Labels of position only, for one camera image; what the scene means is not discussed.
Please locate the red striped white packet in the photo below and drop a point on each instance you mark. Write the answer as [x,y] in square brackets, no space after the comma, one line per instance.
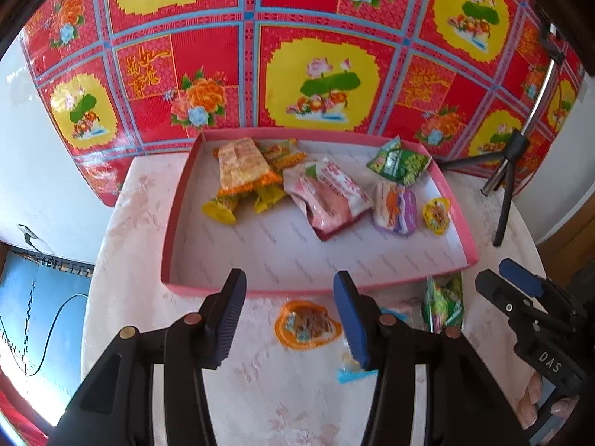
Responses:
[334,179]

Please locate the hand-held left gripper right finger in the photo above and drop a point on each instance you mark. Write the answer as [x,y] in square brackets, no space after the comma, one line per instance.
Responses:
[355,330]

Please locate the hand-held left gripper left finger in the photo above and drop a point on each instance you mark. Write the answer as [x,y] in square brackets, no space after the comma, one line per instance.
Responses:
[230,320]

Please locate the small green leafy packet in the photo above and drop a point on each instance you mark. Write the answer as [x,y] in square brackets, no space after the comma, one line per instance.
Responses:
[444,304]

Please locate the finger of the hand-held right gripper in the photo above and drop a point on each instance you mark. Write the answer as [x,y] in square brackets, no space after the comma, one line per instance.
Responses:
[520,278]
[499,297]

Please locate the long orange cracker packet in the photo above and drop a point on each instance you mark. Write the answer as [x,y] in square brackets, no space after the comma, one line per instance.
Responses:
[244,165]

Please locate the orange jelly cup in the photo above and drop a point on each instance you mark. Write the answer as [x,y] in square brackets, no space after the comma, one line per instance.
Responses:
[304,325]

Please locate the yellow packet with green lettering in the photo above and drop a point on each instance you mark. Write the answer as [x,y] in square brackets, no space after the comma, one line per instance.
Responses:
[269,195]

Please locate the black tripod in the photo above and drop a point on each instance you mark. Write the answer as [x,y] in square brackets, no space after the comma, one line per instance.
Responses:
[509,162]

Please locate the red floral printed cloth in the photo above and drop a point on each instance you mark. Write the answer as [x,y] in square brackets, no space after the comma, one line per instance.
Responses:
[279,55]

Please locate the small yellow jelly cup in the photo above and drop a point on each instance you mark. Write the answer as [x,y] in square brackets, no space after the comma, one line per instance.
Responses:
[437,213]

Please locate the person's right hand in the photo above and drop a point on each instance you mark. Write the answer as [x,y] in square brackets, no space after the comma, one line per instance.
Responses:
[530,404]

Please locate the blue foam mat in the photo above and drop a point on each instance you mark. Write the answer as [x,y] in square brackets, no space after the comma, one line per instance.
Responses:
[32,316]

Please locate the shallow pink cardboard box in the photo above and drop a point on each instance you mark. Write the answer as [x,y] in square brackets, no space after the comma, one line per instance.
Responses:
[288,255]

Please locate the clear packet with blue edge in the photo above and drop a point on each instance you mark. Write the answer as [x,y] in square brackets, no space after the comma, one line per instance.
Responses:
[348,371]

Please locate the purple and orange snack packet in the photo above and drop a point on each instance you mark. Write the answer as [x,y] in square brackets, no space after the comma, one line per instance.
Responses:
[395,209]

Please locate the orange and yellow candy packet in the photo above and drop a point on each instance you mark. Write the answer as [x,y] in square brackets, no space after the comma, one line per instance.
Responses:
[283,153]

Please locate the green snack packet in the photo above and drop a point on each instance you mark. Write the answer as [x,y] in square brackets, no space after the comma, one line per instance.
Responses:
[397,162]

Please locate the yellow packet with green fruit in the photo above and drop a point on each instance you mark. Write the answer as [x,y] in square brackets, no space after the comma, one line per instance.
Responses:
[221,208]

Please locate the white wall socket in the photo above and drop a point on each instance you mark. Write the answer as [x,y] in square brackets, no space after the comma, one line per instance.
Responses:
[27,233]

